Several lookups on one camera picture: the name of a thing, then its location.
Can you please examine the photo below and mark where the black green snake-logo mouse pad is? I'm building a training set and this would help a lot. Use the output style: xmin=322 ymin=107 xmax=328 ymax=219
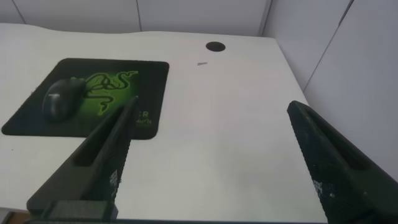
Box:
xmin=1 ymin=57 xmax=170 ymax=141

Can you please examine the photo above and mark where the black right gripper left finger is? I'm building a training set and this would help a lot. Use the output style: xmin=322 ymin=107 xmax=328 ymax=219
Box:
xmin=26 ymin=95 xmax=139 ymax=216

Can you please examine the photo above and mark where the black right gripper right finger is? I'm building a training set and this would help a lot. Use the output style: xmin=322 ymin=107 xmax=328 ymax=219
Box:
xmin=286 ymin=100 xmax=398 ymax=224

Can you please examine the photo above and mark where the black Philips computer mouse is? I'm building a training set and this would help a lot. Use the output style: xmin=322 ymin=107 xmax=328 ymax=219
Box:
xmin=42 ymin=77 xmax=88 ymax=123

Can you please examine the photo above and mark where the black round cable grommet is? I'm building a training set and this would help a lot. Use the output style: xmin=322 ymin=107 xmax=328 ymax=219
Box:
xmin=205 ymin=41 xmax=226 ymax=52

